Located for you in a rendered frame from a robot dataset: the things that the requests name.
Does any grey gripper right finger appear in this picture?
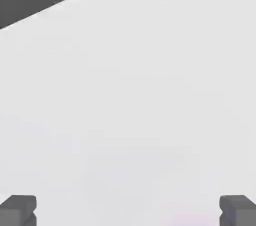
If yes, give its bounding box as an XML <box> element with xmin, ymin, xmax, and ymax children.
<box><xmin>219</xmin><ymin>194</ymin><xmax>256</xmax><ymax>226</ymax></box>

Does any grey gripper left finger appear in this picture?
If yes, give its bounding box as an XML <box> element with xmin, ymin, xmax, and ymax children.
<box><xmin>0</xmin><ymin>194</ymin><xmax>38</xmax><ymax>226</ymax></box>

